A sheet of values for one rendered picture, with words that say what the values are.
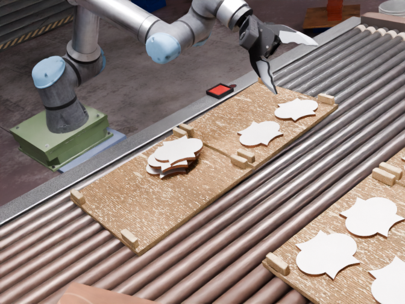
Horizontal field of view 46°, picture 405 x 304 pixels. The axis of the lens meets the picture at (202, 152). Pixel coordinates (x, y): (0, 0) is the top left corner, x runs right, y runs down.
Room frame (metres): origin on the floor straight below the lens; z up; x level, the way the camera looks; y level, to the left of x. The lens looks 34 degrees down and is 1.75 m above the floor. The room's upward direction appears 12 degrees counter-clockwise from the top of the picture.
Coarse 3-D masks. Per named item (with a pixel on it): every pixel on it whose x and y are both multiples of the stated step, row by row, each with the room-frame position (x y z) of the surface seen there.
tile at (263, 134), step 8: (248, 128) 1.27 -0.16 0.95; (256, 128) 1.26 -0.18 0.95; (264, 128) 1.26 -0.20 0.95; (272, 128) 1.25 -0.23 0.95; (240, 136) 1.24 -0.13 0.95; (248, 136) 1.23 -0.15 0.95; (256, 136) 1.22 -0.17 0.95; (264, 136) 1.21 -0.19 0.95; (272, 136) 1.20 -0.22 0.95; (280, 136) 1.21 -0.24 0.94; (248, 144) 1.19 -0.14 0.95; (256, 144) 1.18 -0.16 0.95; (264, 144) 1.17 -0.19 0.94
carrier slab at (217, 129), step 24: (240, 96) 1.52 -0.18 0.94; (264, 96) 1.48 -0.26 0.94; (288, 96) 1.45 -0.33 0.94; (216, 120) 1.38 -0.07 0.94; (240, 120) 1.35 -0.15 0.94; (264, 120) 1.32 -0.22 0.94; (312, 120) 1.26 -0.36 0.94; (216, 144) 1.24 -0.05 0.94; (240, 144) 1.21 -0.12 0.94; (288, 144) 1.18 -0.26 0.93
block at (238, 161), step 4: (232, 156) 1.12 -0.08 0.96; (236, 156) 1.12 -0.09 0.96; (232, 160) 1.12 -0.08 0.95; (236, 160) 1.10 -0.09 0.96; (240, 160) 1.09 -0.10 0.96; (244, 160) 1.09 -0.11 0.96; (236, 164) 1.10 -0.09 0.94; (240, 164) 1.09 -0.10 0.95; (244, 164) 1.08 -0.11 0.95; (244, 168) 1.08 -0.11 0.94
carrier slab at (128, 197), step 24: (120, 168) 1.21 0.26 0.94; (144, 168) 1.19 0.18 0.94; (192, 168) 1.14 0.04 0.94; (216, 168) 1.11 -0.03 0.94; (240, 168) 1.09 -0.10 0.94; (96, 192) 1.12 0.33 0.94; (120, 192) 1.09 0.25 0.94; (144, 192) 1.07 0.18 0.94; (168, 192) 1.05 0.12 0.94; (192, 192) 1.03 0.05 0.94; (216, 192) 1.00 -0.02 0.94; (96, 216) 1.01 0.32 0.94; (120, 216) 0.99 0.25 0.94; (144, 216) 0.97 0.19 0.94; (168, 216) 0.95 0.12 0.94; (192, 216) 0.94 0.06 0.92; (120, 240) 0.91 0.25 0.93; (144, 240) 0.88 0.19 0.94
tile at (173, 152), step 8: (184, 136) 1.23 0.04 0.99; (168, 144) 1.21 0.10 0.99; (176, 144) 1.20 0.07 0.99; (184, 144) 1.19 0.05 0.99; (192, 144) 1.18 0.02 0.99; (200, 144) 1.17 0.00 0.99; (160, 152) 1.17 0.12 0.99; (168, 152) 1.16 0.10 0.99; (176, 152) 1.16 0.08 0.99; (184, 152) 1.15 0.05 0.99; (192, 152) 1.14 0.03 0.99; (160, 160) 1.13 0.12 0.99; (168, 160) 1.13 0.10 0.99; (176, 160) 1.12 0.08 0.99
